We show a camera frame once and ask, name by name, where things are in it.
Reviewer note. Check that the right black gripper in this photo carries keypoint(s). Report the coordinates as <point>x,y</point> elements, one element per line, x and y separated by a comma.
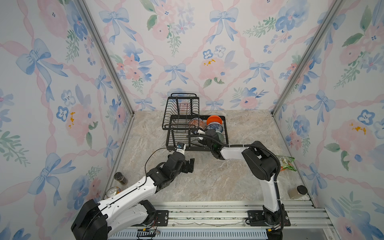
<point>207,131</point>

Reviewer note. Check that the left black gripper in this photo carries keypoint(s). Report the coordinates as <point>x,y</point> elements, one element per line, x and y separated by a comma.
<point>186,168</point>

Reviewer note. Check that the pale green bowl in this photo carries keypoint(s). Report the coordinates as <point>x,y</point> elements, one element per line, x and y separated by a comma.
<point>221,137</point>

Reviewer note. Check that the blue floral bowl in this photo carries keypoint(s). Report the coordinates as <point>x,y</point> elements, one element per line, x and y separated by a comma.
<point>215,126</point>

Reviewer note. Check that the orange bowl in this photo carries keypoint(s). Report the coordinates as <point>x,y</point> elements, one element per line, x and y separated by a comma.
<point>214,119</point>

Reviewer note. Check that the red patterned bowl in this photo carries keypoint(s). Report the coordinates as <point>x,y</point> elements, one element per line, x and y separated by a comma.
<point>197,123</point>

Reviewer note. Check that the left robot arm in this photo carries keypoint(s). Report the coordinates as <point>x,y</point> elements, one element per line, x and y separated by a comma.
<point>131,207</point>

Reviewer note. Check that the dark spice jar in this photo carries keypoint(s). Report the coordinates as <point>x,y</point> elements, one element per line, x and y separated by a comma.
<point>119,177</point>

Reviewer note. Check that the orange-labelled tin can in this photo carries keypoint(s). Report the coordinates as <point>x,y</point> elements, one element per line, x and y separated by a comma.
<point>112,192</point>

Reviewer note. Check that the green snack packet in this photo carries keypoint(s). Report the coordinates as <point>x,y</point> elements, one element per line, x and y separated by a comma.
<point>287,163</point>

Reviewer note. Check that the black-lidded jar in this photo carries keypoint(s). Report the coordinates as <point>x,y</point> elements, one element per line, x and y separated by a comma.
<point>297,192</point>

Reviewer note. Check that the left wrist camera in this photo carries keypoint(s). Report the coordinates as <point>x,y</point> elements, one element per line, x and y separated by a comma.
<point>180,148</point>

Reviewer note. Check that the black wire dish rack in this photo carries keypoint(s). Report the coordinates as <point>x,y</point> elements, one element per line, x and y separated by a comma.
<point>180,109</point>

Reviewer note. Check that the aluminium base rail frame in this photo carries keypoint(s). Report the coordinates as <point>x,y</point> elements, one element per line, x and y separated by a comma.
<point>236,220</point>

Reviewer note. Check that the left aluminium corner post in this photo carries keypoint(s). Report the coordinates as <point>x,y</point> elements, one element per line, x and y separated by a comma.
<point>90,24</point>

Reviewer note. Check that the aluminium corner post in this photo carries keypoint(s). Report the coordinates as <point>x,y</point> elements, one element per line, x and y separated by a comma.
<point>329,18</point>
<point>90,24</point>

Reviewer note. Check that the right aluminium corner post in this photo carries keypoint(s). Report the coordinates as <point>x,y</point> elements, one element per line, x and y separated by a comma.
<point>329,18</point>

